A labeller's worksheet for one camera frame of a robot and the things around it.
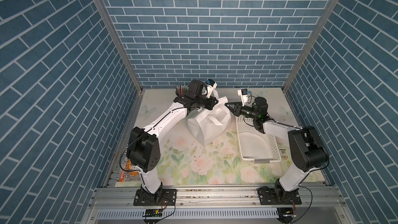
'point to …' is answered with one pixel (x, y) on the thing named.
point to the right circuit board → (285, 214)
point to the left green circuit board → (154, 213)
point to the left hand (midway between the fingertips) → (221, 102)
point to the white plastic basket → (255, 145)
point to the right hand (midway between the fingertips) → (227, 105)
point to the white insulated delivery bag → (205, 125)
